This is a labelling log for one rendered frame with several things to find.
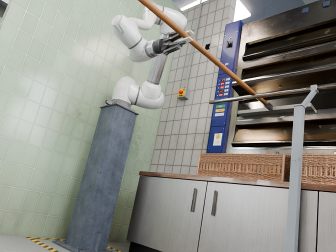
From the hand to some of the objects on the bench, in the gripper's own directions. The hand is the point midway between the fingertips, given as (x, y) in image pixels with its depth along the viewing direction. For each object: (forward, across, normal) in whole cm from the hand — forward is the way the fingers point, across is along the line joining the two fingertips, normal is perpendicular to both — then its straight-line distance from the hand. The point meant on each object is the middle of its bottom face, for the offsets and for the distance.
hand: (186, 37), depth 143 cm
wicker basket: (+61, +60, -81) cm, 118 cm away
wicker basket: (+2, +60, -81) cm, 101 cm away
